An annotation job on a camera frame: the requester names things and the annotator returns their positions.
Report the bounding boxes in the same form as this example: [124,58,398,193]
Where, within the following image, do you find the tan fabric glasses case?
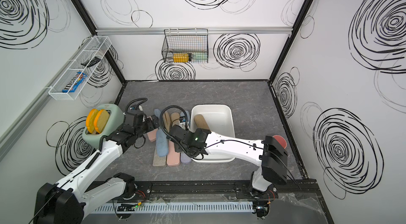
[193,114,210,130]

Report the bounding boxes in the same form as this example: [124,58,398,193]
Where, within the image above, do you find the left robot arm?
[31,110,159,224]

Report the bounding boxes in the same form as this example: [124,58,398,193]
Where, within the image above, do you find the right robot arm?
[164,126,289,195]

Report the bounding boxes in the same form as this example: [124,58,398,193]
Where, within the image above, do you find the pink glasses case upper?
[146,128,158,142]

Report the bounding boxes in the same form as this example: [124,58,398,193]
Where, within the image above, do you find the pink glasses case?
[167,141,180,167]
[146,128,158,142]

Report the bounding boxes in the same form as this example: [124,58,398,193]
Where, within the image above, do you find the lavender glasses case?
[180,152,192,164]

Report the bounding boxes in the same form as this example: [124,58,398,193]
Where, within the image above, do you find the pink glasses case lower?
[167,141,180,167]

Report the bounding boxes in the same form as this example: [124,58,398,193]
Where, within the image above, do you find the white plastic storage box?
[189,104,237,164]

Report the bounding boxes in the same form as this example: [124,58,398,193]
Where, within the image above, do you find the beige grey glasses case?
[152,150,167,167]

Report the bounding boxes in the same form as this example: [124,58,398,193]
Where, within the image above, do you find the green toaster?
[82,103,124,148]

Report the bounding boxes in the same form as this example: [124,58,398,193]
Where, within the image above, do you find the orange toast slice right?
[94,109,110,134]

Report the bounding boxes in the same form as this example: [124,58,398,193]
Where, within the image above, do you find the orange toast slice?
[86,109,99,134]
[94,109,110,134]

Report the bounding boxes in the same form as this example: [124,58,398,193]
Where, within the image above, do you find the orange toast slice left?
[86,109,99,134]

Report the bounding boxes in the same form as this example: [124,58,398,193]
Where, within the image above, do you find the yellow item in basket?
[172,53,190,63]

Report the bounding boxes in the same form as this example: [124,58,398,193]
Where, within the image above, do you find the green item in basket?
[191,52,208,63]

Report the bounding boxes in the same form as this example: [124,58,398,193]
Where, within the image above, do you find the black remote on shelf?
[81,57,101,68]

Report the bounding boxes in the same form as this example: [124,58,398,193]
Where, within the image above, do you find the blue snack packet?
[62,72,87,93]

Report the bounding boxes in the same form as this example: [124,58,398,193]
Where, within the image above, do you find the pink cup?
[273,135,287,149]

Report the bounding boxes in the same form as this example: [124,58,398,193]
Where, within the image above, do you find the black corrugated right cable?
[159,105,189,136]

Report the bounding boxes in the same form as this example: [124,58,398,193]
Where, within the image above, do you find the black corrugated cable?
[159,105,189,136]
[124,98,149,115]

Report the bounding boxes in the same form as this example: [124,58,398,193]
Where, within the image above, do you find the black corrugated left cable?
[124,98,149,115]

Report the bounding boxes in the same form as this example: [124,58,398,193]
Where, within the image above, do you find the white slotted cable duct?
[93,201,254,214]

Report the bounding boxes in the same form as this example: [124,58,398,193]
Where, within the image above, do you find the black wire wall basket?
[161,28,209,63]

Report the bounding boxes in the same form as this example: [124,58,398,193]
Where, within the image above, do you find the white wire wall shelf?
[48,36,112,101]

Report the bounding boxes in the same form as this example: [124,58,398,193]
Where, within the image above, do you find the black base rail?
[135,179,320,199]

